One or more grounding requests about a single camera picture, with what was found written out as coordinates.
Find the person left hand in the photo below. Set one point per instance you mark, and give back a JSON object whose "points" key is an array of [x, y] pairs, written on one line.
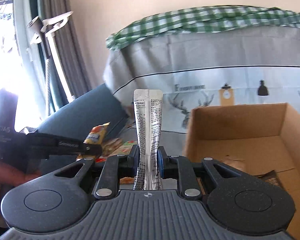
{"points": [[11, 176]]}

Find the silver stick snack packet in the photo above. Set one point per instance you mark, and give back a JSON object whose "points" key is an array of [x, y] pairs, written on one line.
{"points": [[148, 117]]}

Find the beige wrapped snack in box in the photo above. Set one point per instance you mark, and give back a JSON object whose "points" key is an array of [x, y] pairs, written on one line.
{"points": [[234, 162]]}

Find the yellow ice cream cone packet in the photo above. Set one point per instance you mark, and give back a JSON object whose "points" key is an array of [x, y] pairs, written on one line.
{"points": [[93, 142]]}

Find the grey curtain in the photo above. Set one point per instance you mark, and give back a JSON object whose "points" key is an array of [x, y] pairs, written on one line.
{"points": [[68, 47]]}

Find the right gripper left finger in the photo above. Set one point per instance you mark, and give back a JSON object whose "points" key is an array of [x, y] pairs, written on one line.
{"points": [[61, 198]]}

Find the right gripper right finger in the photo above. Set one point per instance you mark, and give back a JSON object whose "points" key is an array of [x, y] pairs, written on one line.
{"points": [[235, 200]]}

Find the grey deer print cover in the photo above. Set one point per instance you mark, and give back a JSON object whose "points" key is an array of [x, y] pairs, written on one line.
{"points": [[254, 65]]}

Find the dark chocolate bar packet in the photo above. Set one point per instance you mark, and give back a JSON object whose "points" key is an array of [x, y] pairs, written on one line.
{"points": [[272, 178]]}

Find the rice cracker snack pack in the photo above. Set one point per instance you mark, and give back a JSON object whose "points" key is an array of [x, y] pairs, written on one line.
{"points": [[122, 150]]}

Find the cardboard box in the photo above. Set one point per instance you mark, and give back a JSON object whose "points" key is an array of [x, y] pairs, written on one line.
{"points": [[262, 137]]}

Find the green checkered cloth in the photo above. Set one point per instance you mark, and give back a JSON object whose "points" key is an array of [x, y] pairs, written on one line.
{"points": [[213, 19]]}

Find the red gold candy bar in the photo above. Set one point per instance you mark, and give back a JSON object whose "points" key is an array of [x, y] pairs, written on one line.
{"points": [[126, 180]]}

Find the blue sofa armrest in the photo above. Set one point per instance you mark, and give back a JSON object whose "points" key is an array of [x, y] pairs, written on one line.
{"points": [[76, 119]]}

